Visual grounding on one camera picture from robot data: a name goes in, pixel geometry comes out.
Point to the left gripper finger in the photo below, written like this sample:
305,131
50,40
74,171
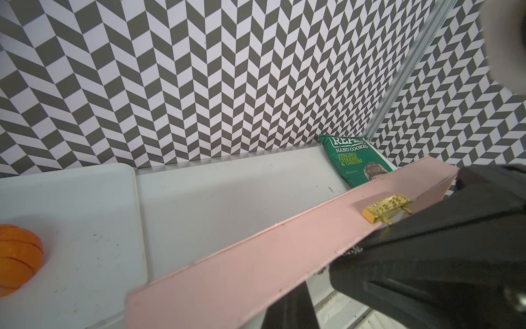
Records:
293,311

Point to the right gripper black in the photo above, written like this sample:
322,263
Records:
459,263

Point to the pink jewelry box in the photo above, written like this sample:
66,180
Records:
230,287

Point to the green crisps bag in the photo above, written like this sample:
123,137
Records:
354,159

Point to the white cutting board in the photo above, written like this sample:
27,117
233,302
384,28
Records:
89,221

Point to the small orange fruit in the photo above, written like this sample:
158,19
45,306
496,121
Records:
21,257

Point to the right corner metal post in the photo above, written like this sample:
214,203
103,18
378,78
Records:
426,36

